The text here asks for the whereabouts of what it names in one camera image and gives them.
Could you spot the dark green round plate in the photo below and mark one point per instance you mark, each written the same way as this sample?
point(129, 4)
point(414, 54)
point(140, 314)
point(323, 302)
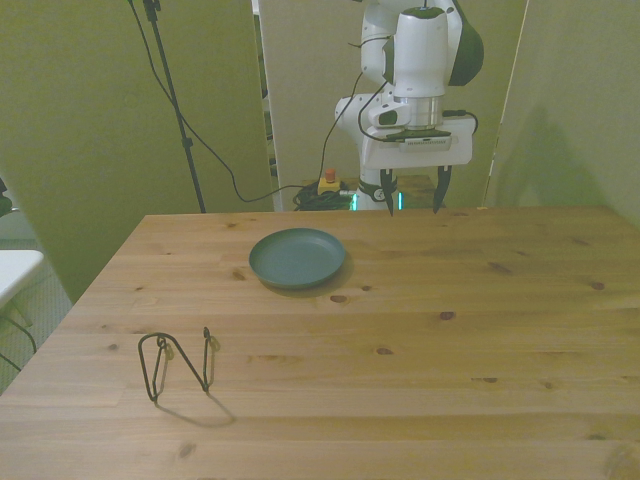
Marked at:
point(297, 257)

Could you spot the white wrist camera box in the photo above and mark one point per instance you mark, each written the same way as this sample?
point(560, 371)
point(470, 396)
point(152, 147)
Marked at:
point(425, 143)

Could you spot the yellow emergency stop button box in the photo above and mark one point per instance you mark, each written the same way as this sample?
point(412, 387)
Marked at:
point(327, 186)

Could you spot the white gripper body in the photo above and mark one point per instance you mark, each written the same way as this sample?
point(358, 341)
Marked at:
point(425, 159)

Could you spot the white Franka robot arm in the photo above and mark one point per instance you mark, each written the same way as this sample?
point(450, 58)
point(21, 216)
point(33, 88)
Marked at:
point(420, 50)

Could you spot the beige partition panel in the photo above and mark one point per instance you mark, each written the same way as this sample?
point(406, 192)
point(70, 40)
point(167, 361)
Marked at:
point(575, 100)
point(490, 75)
point(75, 125)

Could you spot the white side table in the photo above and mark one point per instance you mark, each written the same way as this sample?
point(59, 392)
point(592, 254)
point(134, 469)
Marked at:
point(15, 272)

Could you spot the black camera stand pole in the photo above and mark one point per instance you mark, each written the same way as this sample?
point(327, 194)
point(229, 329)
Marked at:
point(187, 143)

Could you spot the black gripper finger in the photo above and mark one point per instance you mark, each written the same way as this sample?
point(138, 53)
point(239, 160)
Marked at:
point(389, 190)
point(442, 190)

